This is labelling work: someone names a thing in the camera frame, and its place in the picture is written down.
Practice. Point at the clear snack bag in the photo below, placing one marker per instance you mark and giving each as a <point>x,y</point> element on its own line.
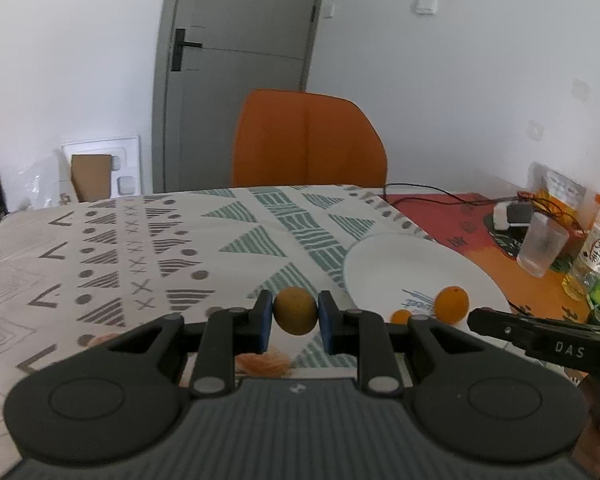
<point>560,185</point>

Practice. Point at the peeled pomelo segment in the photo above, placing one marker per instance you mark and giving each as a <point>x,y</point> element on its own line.
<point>265,363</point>
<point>101,340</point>

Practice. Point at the orange chair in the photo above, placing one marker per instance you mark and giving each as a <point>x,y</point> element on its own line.
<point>305,140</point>

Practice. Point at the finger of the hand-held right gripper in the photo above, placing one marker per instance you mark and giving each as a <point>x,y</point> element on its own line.
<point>495,325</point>

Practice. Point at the white plate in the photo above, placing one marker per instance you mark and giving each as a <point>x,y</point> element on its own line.
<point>405,270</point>

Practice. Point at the brown cardboard box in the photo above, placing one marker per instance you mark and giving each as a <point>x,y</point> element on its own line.
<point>92,177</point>

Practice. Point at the white wall outlet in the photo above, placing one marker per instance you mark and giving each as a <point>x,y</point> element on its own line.
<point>536,131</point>

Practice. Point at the black charger plug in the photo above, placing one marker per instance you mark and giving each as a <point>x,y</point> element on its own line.
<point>520,214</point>

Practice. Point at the large round orange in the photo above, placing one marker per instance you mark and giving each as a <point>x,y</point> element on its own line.
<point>450,304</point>

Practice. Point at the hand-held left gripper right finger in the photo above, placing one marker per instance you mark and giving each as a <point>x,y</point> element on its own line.
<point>326,325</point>

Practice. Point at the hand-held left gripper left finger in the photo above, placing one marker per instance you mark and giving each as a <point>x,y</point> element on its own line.
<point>262,322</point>

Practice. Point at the small white wall switch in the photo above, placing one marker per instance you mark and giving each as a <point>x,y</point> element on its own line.
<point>329,10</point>

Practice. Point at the white power strip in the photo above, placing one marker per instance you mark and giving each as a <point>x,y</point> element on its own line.
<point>500,217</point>

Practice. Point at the clear bottle with yellow liquid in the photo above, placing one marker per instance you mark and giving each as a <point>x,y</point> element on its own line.
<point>595,252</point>

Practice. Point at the red orange printed mat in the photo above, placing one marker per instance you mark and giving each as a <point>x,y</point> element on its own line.
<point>445,215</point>

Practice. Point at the small orange kumquat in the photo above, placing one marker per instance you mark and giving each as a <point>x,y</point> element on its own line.
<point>401,316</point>

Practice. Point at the grey door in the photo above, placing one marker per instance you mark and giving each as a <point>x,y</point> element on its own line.
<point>240,10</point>

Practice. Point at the brownish yellow round fruit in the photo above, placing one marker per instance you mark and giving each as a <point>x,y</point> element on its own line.
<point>294,311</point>

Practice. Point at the white foam packaging tray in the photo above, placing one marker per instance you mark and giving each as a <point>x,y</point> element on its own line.
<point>126,151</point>

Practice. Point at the patterned white tablecloth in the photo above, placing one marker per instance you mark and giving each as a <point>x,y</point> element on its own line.
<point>130,240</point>

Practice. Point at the clear plastic cup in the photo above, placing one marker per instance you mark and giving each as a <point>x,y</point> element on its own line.
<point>541,245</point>

